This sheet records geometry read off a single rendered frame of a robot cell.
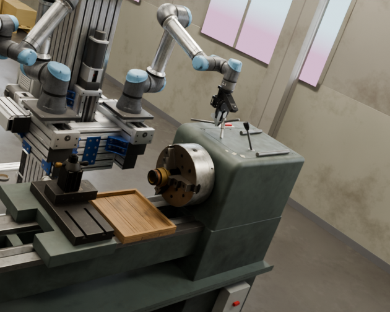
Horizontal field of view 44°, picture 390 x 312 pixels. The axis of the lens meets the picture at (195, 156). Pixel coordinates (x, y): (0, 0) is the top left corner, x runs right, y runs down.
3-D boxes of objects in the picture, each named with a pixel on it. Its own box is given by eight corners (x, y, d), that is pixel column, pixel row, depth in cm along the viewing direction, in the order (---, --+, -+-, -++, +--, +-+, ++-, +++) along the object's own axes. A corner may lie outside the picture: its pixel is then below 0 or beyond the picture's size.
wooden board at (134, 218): (134, 194, 253) (135, 188, 252) (174, 233, 231) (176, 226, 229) (83, 200, 233) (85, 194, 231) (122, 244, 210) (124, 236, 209)
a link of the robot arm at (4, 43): (4, 63, 213) (8, 39, 209) (-14, 54, 217) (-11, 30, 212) (17, 62, 220) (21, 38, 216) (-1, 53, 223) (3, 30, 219)
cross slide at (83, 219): (65, 186, 228) (67, 178, 226) (112, 239, 201) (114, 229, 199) (29, 190, 216) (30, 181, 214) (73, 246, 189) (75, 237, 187)
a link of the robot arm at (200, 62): (154, -5, 253) (208, 59, 236) (168, -1, 261) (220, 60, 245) (143, 13, 259) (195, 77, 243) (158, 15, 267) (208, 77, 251)
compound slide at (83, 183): (85, 188, 223) (87, 179, 221) (96, 200, 216) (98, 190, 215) (43, 192, 209) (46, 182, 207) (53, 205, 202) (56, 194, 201)
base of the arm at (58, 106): (31, 102, 246) (34, 84, 243) (57, 102, 257) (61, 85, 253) (44, 114, 237) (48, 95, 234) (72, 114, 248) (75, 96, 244)
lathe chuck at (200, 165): (161, 177, 261) (183, 130, 246) (192, 217, 243) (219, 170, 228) (147, 178, 255) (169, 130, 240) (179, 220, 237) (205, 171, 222)
